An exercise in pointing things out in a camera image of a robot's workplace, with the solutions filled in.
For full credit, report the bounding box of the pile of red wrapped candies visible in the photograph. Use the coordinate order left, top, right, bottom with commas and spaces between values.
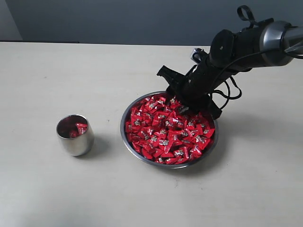
125, 93, 216, 165

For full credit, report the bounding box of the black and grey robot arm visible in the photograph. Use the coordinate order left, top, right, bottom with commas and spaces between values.
157, 5, 303, 119

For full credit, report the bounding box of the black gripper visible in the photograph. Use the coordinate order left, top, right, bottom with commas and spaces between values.
157, 57, 222, 119

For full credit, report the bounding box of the stainless steel cup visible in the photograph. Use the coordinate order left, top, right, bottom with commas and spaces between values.
56, 114, 94, 157

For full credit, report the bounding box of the stainless steel bowl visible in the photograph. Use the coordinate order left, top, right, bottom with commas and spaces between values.
120, 91, 220, 169

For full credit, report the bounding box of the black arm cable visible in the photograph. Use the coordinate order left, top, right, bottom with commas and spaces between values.
208, 40, 303, 112

